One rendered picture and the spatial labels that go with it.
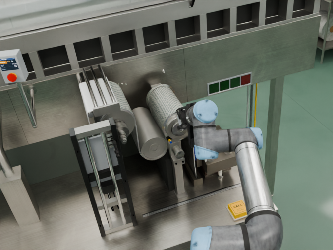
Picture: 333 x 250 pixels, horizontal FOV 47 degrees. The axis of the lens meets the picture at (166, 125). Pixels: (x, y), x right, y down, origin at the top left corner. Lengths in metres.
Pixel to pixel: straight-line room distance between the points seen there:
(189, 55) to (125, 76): 0.32
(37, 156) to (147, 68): 0.68
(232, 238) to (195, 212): 0.76
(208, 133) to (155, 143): 0.43
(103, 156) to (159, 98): 0.41
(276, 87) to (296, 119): 1.44
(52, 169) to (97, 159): 0.58
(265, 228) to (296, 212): 1.96
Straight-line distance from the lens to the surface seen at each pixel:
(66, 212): 1.86
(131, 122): 1.53
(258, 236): 0.99
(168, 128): 1.58
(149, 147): 1.62
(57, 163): 2.00
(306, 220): 2.93
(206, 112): 1.23
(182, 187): 1.77
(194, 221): 1.70
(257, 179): 1.12
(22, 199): 1.77
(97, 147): 1.43
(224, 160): 1.78
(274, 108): 2.50
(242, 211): 1.70
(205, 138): 1.24
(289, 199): 3.04
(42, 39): 1.68
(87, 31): 1.68
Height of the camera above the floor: 2.20
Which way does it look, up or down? 36 degrees down
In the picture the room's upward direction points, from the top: 7 degrees counter-clockwise
